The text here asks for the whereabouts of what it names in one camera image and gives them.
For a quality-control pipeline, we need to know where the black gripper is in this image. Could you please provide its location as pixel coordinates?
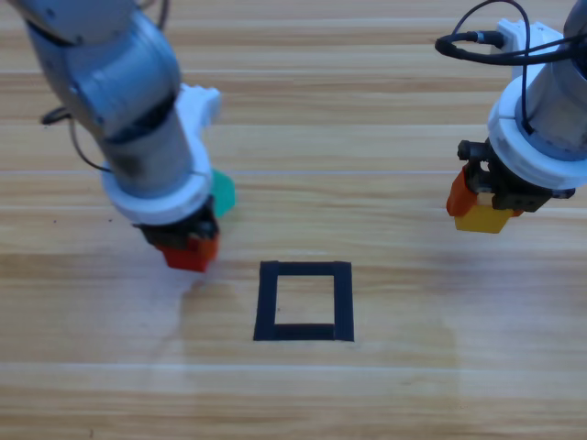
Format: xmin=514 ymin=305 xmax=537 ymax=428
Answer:
xmin=447 ymin=139 xmax=551 ymax=219
xmin=132 ymin=196 xmax=220 ymax=266

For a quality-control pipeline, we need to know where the yellow cube block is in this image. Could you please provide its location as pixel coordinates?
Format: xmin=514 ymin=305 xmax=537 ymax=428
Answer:
xmin=453 ymin=191 xmax=514 ymax=235

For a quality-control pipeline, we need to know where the red cube block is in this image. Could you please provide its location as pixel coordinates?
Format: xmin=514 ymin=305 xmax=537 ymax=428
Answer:
xmin=155 ymin=245 xmax=210 ymax=274

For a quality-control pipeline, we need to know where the green cube block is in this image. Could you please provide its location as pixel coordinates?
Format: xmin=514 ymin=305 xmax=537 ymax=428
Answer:
xmin=210 ymin=168 xmax=238 ymax=219

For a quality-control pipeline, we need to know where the black tape square outline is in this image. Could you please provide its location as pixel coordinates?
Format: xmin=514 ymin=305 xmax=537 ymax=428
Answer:
xmin=252 ymin=260 xmax=356 ymax=344

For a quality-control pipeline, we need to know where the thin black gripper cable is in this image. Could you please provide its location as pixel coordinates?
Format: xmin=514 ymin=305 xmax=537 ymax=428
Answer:
xmin=68 ymin=121 xmax=114 ymax=174
xmin=451 ymin=0 xmax=537 ymax=137

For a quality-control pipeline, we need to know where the thick black camera cable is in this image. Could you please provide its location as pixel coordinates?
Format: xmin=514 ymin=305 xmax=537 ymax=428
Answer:
xmin=434 ymin=29 xmax=587 ymax=68
xmin=39 ymin=105 xmax=72 ymax=127

